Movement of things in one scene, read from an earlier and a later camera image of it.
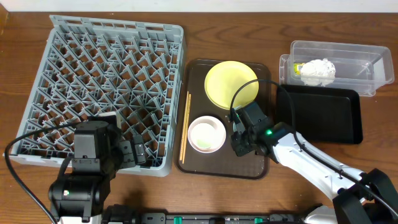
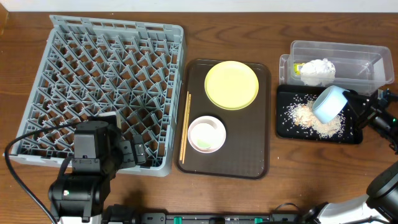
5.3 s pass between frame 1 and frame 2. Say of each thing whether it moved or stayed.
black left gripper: stayed
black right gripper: moved
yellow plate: stayed
